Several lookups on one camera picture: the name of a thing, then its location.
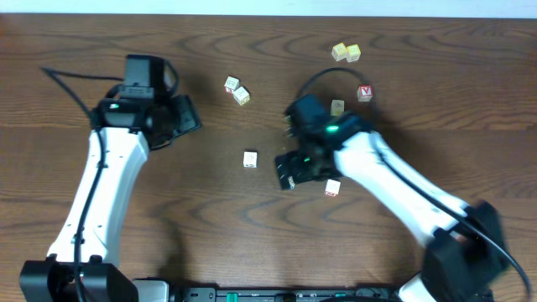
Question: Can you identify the green edged wooden block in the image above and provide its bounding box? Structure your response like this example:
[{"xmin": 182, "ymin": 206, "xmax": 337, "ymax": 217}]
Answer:
[{"xmin": 243, "ymin": 151, "xmax": 258, "ymax": 168}]

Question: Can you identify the blue letter X block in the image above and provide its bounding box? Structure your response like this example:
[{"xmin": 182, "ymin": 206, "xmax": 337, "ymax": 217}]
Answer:
[{"xmin": 288, "ymin": 176, "xmax": 295, "ymax": 190}]

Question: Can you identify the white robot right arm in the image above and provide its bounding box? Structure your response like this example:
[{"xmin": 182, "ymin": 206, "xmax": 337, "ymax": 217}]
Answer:
[{"xmin": 275, "ymin": 112, "xmax": 512, "ymax": 301}]

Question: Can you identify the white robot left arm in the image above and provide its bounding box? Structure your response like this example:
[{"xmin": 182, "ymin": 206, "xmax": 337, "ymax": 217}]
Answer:
[{"xmin": 19, "ymin": 95, "xmax": 201, "ymax": 301}]

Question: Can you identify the red edged wooden block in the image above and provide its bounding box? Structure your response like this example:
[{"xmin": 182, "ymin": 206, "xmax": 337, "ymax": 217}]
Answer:
[{"xmin": 325, "ymin": 180, "xmax": 341, "ymax": 197}]

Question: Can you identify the yellow picture block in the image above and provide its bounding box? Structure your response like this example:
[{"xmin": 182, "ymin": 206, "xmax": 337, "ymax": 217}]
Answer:
[{"xmin": 331, "ymin": 100, "xmax": 345, "ymax": 117}]

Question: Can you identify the red number three block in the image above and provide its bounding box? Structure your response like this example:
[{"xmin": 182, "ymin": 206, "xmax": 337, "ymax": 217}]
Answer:
[{"xmin": 224, "ymin": 76, "xmax": 240, "ymax": 94}]

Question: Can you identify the umbrella picture block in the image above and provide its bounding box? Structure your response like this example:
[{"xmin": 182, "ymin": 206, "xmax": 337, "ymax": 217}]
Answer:
[{"xmin": 233, "ymin": 86, "xmax": 251, "ymax": 106}]

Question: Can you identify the red letter V block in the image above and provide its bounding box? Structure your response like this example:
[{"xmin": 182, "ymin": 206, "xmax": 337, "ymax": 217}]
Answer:
[{"xmin": 357, "ymin": 85, "xmax": 373, "ymax": 102}]

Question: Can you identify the yellow letter block left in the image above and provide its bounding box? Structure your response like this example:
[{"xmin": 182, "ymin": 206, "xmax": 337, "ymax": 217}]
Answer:
[{"xmin": 331, "ymin": 43, "xmax": 347, "ymax": 61}]

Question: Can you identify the yellow letter block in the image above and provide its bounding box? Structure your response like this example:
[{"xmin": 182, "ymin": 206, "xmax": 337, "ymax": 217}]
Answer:
[
  {"xmin": 346, "ymin": 44, "xmax": 362, "ymax": 62},
  {"xmin": 331, "ymin": 43, "xmax": 347, "ymax": 61}
]

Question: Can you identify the yellow letter block right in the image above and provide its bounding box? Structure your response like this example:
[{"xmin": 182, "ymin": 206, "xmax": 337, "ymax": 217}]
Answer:
[{"xmin": 346, "ymin": 44, "xmax": 362, "ymax": 62}]

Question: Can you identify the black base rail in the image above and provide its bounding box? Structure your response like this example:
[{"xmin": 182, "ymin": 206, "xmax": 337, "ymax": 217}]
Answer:
[{"xmin": 133, "ymin": 278, "xmax": 496, "ymax": 302}]

